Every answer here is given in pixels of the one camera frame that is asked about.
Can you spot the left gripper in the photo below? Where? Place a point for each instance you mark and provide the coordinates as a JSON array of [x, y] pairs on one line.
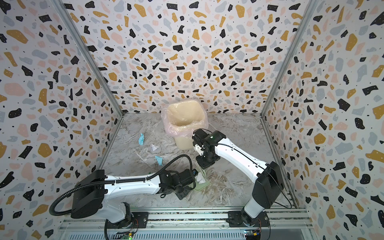
[[183, 195]]

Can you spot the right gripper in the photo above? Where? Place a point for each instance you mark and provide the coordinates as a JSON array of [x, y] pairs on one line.
[[205, 159]]

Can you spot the white scrap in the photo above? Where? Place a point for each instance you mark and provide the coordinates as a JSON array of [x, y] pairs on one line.
[[154, 148], [200, 178]]

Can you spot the green dustpan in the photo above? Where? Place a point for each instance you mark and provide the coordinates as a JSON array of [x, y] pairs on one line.
[[200, 187]]

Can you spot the cream trash bin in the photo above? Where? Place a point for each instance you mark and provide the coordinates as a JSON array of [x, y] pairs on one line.
[[186, 124]]

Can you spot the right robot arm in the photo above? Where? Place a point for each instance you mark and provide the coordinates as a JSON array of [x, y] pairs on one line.
[[267, 177]]

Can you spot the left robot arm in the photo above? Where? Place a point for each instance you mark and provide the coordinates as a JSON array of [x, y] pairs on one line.
[[99, 193]]

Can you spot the light blue scrap centre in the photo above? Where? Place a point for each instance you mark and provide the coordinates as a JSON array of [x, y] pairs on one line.
[[159, 160]]

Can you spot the light blue scrap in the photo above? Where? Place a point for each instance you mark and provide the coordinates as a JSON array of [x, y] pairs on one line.
[[141, 139], [159, 160]]

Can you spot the pink plastic bin liner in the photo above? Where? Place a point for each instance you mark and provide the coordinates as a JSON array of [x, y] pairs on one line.
[[184, 127]]

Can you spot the light blue scrap far left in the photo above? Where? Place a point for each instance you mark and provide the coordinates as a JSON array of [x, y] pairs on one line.
[[141, 139]]

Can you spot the left corner aluminium post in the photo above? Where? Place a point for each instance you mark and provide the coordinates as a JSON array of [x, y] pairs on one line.
[[64, 15]]

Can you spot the corner aluminium post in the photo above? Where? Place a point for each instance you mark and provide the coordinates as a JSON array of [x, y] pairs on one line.
[[291, 51], [64, 15]]

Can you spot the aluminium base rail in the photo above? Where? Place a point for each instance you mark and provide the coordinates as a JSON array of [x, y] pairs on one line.
[[194, 223]]

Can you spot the right corner aluminium post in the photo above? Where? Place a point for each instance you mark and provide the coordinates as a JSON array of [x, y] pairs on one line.
[[291, 51]]

